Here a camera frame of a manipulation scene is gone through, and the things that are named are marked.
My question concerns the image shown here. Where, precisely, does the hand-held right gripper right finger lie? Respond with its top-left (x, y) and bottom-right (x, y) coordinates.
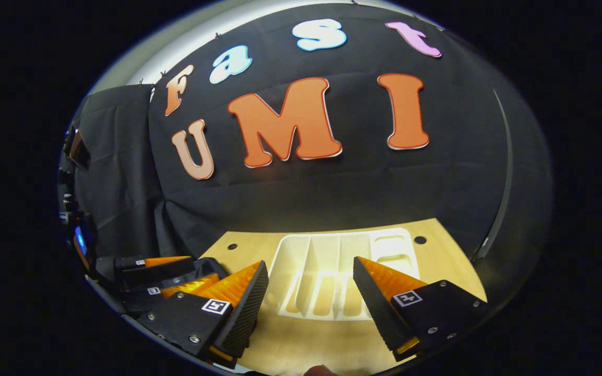
top-left (352, 256), bottom-right (490, 362)

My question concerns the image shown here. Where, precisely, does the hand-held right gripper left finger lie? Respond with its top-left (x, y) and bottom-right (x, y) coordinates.
top-left (136, 260), bottom-right (270, 369)

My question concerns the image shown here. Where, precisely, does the white bookshelf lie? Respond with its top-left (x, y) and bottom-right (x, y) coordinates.
top-left (267, 227), bottom-right (422, 321)

